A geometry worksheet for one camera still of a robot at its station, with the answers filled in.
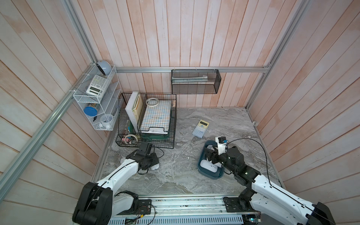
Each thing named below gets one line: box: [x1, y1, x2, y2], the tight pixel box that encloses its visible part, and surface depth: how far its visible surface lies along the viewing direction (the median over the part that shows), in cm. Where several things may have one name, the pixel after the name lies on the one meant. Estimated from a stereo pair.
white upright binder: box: [124, 91, 144, 134], surface depth 90 cm
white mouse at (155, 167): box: [150, 163, 160, 171], surface depth 84 cm
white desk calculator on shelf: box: [86, 74, 109, 97], surface depth 78 cm
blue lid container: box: [83, 103, 98, 117], surface depth 79 cm
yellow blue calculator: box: [192, 119, 210, 139], surface depth 109 cm
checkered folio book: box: [139, 100, 172, 135], surface depth 88 cm
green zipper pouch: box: [140, 132, 170, 143], surface depth 91 cm
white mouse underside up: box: [200, 159, 223, 173], surface depth 87 cm
